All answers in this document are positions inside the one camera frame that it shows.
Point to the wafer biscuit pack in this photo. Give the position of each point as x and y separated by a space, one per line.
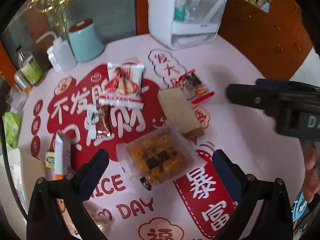
179 111

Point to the pink printed tablecloth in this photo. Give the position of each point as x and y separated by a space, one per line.
197 205

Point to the red dark snack packet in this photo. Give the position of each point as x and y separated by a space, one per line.
193 88

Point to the white orange snack stick pack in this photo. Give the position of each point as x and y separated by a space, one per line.
62 155

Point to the rice puff cake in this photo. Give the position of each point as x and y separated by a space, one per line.
102 217

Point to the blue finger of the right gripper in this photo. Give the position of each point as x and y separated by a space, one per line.
278 83

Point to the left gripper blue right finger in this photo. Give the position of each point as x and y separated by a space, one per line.
227 174

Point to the translucent squeeze bottle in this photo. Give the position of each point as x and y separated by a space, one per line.
61 51

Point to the small green yellow packet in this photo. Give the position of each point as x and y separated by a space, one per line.
50 160

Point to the glass bottle green label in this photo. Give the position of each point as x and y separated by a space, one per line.
29 66

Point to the small dark candy packet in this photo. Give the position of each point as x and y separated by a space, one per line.
97 119

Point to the white desktop organizer box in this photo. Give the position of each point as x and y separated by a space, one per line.
179 24

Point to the clear drinking glass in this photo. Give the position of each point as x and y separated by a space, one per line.
16 98

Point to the small spice jar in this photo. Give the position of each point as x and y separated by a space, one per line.
22 82

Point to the green tissue pack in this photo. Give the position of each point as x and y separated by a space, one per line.
12 126

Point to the light blue canister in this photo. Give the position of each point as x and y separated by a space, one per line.
85 40

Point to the person right hand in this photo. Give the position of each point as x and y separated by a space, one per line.
311 181

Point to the brown cracker pack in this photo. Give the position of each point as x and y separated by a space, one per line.
157 158

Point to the white plastic storage bin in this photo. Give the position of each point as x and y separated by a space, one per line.
25 170

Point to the white pill bottle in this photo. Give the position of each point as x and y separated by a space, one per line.
53 60

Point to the red white jujube snack bag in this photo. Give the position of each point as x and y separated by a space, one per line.
124 86

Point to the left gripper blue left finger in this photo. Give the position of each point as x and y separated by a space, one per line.
90 174

